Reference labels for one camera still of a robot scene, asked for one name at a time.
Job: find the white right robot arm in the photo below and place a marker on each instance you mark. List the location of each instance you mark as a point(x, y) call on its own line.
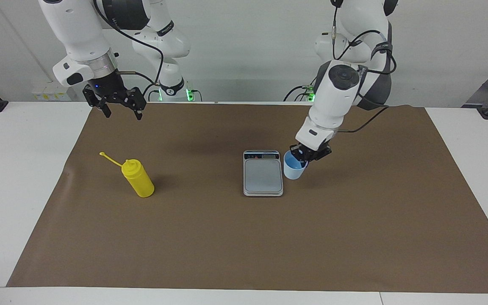
point(79, 34)

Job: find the brown table mat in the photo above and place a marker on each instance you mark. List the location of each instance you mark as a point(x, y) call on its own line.
point(244, 245)

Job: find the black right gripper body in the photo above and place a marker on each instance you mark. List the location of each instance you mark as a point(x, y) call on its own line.
point(108, 87)

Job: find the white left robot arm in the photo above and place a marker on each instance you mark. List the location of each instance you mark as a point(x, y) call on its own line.
point(339, 97)

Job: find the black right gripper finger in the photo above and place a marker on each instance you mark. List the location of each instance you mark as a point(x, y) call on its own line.
point(104, 109)
point(140, 110)

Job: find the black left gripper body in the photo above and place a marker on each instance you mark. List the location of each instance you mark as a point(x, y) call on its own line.
point(314, 153)

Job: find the silver digital kitchen scale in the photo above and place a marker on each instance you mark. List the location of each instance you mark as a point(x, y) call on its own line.
point(263, 178)

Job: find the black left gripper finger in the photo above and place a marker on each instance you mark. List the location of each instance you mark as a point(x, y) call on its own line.
point(298, 156)
point(309, 162)

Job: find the yellow squeeze bottle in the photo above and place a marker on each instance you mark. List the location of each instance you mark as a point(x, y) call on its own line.
point(140, 180)

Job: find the white box with yellow labels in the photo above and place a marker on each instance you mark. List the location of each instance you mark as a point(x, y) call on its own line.
point(51, 94)

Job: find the light blue plastic cup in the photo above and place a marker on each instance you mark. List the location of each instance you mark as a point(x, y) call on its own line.
point(292, 171)

